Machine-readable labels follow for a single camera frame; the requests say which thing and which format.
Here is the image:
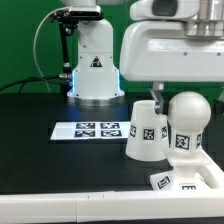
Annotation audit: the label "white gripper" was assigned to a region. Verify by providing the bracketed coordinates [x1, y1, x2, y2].
[119, 21, 224, 115]

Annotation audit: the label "white lamp shade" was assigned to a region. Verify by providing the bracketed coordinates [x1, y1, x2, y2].
[126, 100, 169, 162]

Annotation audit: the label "white lamp base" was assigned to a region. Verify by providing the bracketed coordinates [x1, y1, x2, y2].
[150, 149, 210, 191]

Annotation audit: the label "black cables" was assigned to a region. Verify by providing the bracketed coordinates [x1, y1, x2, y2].
[0, 75, 72, 94]

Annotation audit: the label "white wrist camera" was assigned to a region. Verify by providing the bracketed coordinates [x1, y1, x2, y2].
[130, 0, 200, 21]

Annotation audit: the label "black camera on stand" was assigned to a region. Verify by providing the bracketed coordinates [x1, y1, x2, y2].
[49, 7, 104, 94]

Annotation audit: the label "grey cable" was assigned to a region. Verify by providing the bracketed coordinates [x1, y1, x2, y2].
[32, 6, 69, 94]

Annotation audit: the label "white lamp bulb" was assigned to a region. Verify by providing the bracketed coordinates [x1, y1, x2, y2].
[167, 91, 211, 157]

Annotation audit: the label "white marker sheet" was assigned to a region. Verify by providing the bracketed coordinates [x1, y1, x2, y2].
[51, 121, 130, 140]

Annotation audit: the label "white front fence rail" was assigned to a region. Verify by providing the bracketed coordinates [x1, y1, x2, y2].
[0, 189, 224, 224]

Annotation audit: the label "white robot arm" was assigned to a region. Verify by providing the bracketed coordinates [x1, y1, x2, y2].
[60, 0, 224, 101]

